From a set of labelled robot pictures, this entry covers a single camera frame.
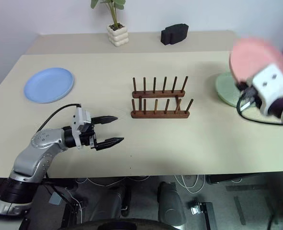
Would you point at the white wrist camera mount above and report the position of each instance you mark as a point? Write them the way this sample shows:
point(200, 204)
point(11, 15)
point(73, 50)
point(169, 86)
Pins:
point(80, 119)
point(273, 89)

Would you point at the green plate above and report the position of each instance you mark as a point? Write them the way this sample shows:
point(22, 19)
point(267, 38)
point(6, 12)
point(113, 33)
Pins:
point(225, 89)

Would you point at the blue plate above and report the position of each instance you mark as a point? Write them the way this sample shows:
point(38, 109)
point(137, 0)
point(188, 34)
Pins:
point(48, 85)

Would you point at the pink plate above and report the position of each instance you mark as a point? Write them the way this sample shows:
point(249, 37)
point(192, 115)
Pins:
point(251, 57)

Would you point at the black flat floor box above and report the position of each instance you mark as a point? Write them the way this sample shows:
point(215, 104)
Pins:
point(237, 179)

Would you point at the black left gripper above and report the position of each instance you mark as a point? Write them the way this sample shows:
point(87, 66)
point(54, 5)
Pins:
point(86, 139)

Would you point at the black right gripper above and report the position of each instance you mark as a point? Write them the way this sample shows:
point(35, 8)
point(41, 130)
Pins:
point(250, 92)

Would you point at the black metal bracket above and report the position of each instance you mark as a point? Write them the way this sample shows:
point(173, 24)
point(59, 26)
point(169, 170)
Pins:
point(203, 213)

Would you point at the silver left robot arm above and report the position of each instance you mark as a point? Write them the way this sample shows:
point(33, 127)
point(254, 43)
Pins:
point(36, 153)

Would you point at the white bubbly plant pot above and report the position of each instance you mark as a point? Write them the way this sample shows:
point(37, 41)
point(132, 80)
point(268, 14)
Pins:
point(118, 36)

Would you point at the black foam block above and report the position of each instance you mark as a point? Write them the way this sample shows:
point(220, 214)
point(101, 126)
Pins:
point(173, 33)

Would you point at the green leafy plant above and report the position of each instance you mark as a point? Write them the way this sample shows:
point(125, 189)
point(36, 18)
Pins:
point(113, 12)

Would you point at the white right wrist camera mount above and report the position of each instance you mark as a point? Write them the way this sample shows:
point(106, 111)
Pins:
point(273, 89)

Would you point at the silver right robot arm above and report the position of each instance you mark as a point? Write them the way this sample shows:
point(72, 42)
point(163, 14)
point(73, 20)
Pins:
point(281, 105)

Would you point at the wooden dish rack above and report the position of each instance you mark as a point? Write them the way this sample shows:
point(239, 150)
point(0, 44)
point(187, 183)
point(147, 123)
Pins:
point(159, 115)

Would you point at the dark rounded grey shape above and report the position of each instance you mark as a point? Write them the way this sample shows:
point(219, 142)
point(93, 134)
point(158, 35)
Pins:
point(171, 203)

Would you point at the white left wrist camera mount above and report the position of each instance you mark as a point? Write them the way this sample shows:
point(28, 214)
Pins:
point(80, 119)

